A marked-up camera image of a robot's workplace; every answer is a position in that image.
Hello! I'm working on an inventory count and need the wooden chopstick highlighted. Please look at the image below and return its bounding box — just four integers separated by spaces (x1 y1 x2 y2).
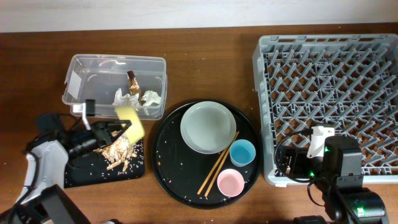
203 131 240 198
197 148 229 196

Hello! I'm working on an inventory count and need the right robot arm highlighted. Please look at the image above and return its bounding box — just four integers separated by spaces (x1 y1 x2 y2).
274 136 389 223

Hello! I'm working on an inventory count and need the blue cup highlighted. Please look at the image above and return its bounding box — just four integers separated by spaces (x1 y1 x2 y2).
229 139 256 167

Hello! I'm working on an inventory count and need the gold foil wrapper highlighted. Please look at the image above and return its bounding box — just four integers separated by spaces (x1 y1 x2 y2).
127 70 142 103

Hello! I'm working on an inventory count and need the yellow bowl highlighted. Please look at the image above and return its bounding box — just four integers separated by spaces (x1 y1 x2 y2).
115 106 145 144

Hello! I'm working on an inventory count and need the white tissue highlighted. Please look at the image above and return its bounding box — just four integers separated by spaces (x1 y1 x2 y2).
113 88 162 115

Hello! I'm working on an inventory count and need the black rectangular tray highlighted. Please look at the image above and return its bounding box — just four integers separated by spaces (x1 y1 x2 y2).
64 128 145 188

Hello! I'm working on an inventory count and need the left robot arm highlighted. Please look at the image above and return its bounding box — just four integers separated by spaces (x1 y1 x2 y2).
1 113 132 223

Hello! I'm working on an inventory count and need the grey dishwasher rack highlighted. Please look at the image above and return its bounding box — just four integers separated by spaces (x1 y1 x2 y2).
252 34 397 187

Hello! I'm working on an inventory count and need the clear plastic waste bin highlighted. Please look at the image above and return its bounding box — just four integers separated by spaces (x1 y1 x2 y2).
62 54 167 120

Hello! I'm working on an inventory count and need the food scraps and rice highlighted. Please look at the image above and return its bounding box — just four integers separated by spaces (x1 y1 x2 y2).
94 133 137 172

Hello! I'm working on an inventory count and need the grey plate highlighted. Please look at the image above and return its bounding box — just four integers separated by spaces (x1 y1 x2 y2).
180 101 237 154

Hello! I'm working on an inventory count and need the pink cup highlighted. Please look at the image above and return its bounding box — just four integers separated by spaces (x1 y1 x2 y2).
217 169 245 197

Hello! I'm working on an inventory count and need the round black serving tray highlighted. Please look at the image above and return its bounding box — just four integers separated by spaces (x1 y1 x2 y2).
151 101 262 209

